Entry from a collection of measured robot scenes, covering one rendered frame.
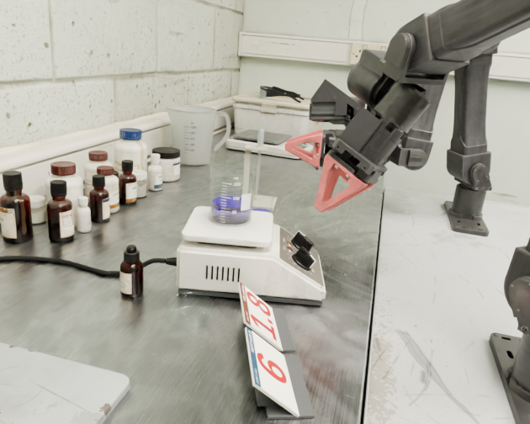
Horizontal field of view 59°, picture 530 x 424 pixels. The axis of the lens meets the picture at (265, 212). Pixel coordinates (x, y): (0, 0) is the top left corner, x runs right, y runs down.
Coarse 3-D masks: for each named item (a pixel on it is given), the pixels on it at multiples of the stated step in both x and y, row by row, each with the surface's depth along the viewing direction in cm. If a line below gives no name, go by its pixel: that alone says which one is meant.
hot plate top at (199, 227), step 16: (208, 208) 71; (192, 224) 64; (208, 224) 65; (256, 224) 66; (272, 224) 67; (192, 240) 61; (208, 240) 61; (224, 240) 61; (240, 240) 61; (256, 240) 61; (272, 240) 62
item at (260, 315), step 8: (248, 296) 58; (256, 296) 60; (248, 304) 56; (256, 304) 58; (264, 304) 60; (256, 312) 56; (264, 312) 58; (256, 320) 54; (264, 320) 56; (272, 320) 58; (264, 328) 54; (272, 328) 56; (272, 336) 54
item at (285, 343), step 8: (240, 288) 58; (240, 296) 57; (272, 312) 60; (280, 312) 61; (280, 320) 59; (256, 328) 52; (280, 328) 57; (288, 328) 57; (264, 336) 52; (280, 336) 56; (288, 336) 56; (272, 344) 53; (280, 344) 54; (288, 344) 54
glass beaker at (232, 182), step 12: (216, 168) 62; (228, 168) 68; (240, 168) 68; (252, 168) 66; (216, 180) 63; (228, 180) 62; (240, 180) 63; (252, 180) 64; (216, 192) 64; (228, 192) 63; (240, 192) 63; (252, 192) 65; (216, 204) 64; (228, 204) 63; (240, 204) 64; (252, 204) 66; (216, 216) 65; (228, 216) 64; (240, 216) 64
